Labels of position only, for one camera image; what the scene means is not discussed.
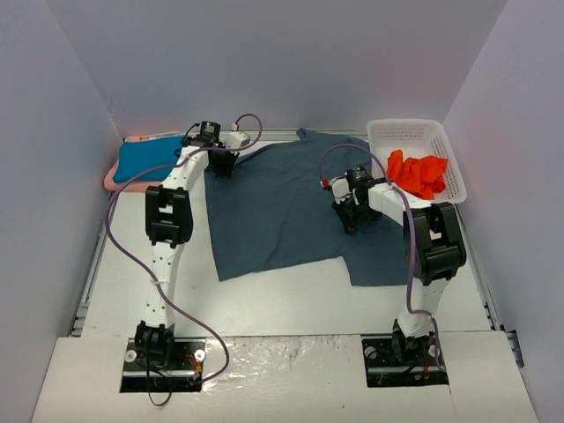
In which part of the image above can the dark blue-grey t shirt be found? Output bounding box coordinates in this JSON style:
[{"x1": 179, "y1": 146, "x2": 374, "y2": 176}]
[{"x1": 204, "y1": 129, "x2": 408, "y2": 286}]

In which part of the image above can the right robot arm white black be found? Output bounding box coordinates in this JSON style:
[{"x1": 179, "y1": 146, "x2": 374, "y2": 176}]
[{"x1": 323, "y1": 167, "x2": 467, "y2": 364}]

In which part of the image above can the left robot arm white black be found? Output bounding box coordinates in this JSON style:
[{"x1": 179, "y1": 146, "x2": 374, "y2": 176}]
[{"x1": 135, "y1": 121, "x2": 249, "y2": 368}]

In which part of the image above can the orange crumpled t shirt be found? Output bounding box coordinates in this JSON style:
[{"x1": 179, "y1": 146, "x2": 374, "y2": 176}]
[{"x1": 387, "y1": 150, "x2": 449, "y2": 200}]

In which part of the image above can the folded teal t shirt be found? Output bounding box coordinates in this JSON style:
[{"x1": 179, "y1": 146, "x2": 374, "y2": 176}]
[{"x1": 112, "y1": 136, "x2": 183, "y2": 183}]

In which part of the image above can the folded pink t shirt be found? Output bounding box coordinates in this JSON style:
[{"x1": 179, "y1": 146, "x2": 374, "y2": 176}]
[{"x1": 103, "y1": 137, "x2": 153, "y2": 191}]

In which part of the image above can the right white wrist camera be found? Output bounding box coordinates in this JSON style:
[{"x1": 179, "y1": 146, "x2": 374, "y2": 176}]
[{"x1": 321, "y1": 175, "x2": 353, "y2": 204}]

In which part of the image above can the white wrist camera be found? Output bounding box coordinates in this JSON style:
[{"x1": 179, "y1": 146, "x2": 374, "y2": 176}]
[
  {"x1": 321, "y1": 175, "x2": 353, "y2": 204},
  {"x1": 224, "y1": 130, "x2": 250, "y2": 150}
]

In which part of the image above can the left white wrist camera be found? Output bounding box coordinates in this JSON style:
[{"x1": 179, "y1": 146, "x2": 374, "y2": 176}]
[{"x1": 224, "y1": 130, "x2": 250, "y2": 150}]

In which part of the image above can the aluminium rail back edge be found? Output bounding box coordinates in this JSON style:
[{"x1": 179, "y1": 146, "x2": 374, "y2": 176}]
[{"x1": 173, "y1": 129, "x2": 368, "y2": 142}]

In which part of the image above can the aluminium rail edge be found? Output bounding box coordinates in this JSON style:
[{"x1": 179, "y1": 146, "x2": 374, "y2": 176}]
[
  {"x1": 456, "y1": 208, "x2": 524, "y2": 373},
  {"x1": 173, "y1": 129, "x2": 368, "y2": 142}
]

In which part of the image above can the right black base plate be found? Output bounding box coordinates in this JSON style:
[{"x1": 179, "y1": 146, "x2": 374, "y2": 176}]
[{"x1": 361, "y1": 335, "x2": 449, "y2": 388}]

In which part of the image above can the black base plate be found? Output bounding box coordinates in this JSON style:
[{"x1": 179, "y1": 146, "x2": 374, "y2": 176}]
[
  {"x1": 361, "y1": 335, "x2": 449, "y2": 388},
  {"x1": 120, "y1": 338, "x2": 205, "y2": 393}
]

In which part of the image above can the aluminium rail right edge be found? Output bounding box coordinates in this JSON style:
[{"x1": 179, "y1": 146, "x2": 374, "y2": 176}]
[{"x1": 456, "y1": 208, "x2": 524, "y2": 373}]

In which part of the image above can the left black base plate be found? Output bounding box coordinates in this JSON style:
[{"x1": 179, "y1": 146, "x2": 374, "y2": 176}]
[{"x1": 120, "y1": 338, "x2": 205, "y2": 393}]

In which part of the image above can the thin black cable loop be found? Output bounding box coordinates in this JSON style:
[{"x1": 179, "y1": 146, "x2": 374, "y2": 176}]
[{"x1": 145, "y1": 378, "x2": 174, "y2": 407}]

